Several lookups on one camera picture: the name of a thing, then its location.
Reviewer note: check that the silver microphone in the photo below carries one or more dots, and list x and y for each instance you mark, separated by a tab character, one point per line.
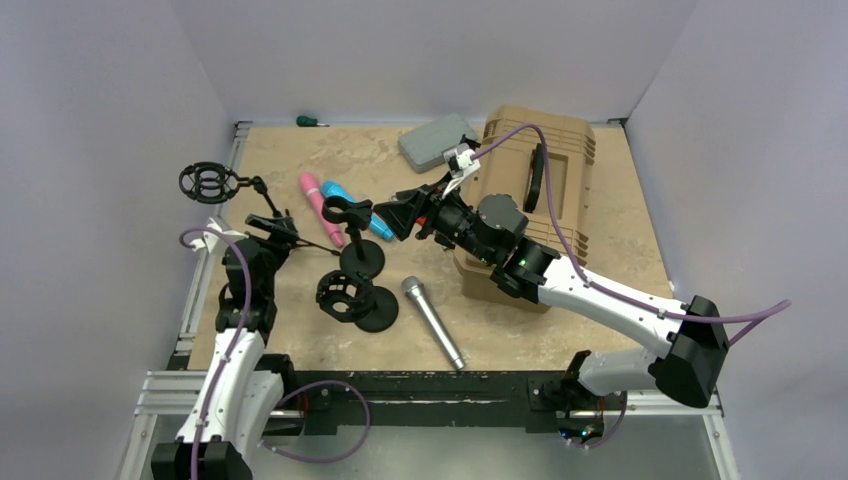
416	292

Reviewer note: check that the tan plastic tool case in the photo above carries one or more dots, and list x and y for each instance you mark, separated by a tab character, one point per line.
513	169

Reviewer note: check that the black clip microphone stand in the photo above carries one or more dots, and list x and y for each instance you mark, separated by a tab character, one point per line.
361	256

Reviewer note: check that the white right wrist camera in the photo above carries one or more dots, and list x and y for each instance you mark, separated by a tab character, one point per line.
461	165

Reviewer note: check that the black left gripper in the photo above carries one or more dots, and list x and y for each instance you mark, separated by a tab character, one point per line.
281	239

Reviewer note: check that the green handled screwdriver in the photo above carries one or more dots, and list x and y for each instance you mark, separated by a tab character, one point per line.
305	121

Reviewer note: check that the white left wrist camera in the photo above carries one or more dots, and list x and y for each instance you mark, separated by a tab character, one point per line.
215	237

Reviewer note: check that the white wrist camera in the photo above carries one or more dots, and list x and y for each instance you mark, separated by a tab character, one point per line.
461	165
215	237

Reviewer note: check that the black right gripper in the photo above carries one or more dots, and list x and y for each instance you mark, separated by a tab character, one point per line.
402	215

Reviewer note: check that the pink microphone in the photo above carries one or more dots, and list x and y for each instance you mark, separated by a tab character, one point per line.
312	192

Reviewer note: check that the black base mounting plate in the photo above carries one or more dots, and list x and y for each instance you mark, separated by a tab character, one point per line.
535	401

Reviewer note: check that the black tripod shock mount stand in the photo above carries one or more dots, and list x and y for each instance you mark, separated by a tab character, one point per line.
213	183

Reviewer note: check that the black round shock mount stand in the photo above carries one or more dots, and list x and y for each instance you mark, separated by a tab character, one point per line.
352	298

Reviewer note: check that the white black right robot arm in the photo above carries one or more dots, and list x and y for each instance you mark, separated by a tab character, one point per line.
679	353

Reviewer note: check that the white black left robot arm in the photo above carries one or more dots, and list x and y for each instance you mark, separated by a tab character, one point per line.
244	384

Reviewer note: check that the aluminium frame rail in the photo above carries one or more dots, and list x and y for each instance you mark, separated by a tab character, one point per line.
504	201

